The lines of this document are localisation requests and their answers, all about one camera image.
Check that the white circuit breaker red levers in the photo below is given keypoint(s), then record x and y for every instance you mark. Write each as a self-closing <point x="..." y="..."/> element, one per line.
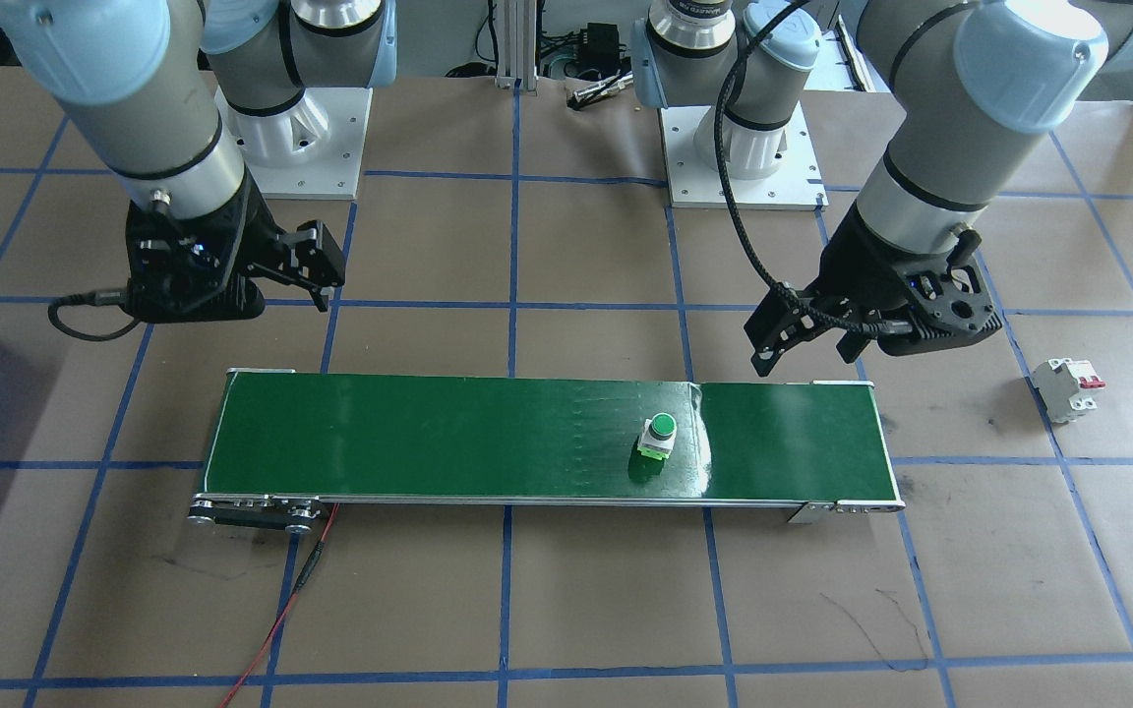
<point x="1063" y="391"/>

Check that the green conveyor belt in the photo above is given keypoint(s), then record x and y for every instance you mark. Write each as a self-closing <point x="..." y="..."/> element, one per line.
<point x="429" y="433"/>

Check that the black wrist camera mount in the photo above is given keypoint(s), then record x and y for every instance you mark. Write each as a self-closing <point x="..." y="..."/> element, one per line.
<point x="960" y="315"/>
<point x="163" y="300"/>

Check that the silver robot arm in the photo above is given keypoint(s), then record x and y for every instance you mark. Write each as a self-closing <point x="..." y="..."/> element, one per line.
<point x="134" y="108"/>
<point x="970" y="108"/>

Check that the white square base plate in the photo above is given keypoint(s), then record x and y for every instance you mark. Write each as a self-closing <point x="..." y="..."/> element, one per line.
<point x="704" y="187"/>
<point x="330" y="167"/>

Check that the green push button switch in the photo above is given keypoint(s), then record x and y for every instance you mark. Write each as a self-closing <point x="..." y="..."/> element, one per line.
<point x="660" y="428"/>

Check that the black power supply box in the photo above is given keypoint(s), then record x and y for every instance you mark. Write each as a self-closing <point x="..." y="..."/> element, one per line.
<point x="601" y="47"/>

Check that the silver metal clamp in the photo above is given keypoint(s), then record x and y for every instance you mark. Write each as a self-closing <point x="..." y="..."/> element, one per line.
<point x="601" y="90"/>

